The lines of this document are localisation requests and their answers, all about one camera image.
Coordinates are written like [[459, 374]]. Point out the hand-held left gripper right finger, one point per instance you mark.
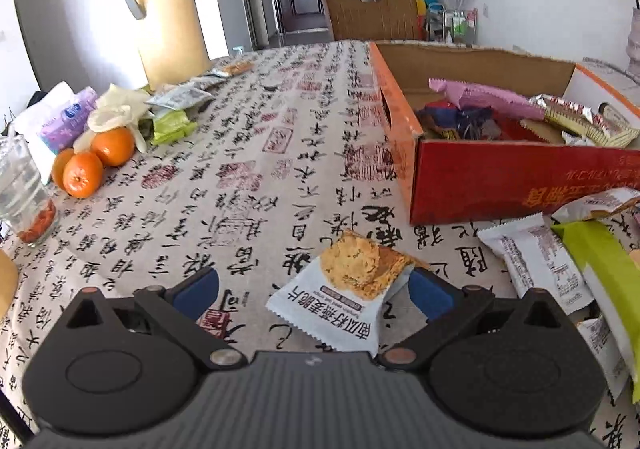
[[432, 294]]

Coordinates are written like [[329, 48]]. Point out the calligraphy print tablecloth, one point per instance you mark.
[[225, 179]]

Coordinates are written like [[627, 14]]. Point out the silver red print snack packet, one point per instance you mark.
[[620, 126]]

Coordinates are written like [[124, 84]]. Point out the white green print snack packet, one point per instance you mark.
[[180, 96]]

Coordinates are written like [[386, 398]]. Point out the dark blue snack packet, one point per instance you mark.
[[460, 121]]

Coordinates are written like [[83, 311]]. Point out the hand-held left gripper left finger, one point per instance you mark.
[[196, 291]]

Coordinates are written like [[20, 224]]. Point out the pink textured vase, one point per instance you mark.
[[634, 39]]

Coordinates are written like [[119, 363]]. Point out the yellow thermos jug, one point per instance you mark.
[[170, 19]]

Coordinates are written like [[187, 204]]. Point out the glass cup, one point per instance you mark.
[[22, 199]]

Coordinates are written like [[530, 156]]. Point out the orange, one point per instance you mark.
[[114, 147], [60, 169], [83, 175]]

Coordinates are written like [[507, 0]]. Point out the white plastic bag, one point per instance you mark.
[[40, 111]]

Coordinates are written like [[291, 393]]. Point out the small green snack packet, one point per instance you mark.
[[173, 127]]

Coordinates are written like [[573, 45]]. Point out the purple tissue pack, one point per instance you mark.
[[67, 119]]

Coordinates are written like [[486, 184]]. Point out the yellow cup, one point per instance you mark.
[[7, 286]]

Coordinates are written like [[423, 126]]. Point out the grey quilted cloth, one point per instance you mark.
[[612, 71]]

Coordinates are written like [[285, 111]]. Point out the white rubber glove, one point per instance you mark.
[[120, 104]]

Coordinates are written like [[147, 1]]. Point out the yellow plastic container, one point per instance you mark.
[[422, 8]]

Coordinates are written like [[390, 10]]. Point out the light green snack packet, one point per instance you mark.
[[607, 274]]

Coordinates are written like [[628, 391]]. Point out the light green striped packet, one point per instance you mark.
[[567, 115]]

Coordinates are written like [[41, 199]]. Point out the red cardboard box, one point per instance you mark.
[[475, 179]]

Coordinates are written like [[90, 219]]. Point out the pink snack packet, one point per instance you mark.
[[485, 96]]

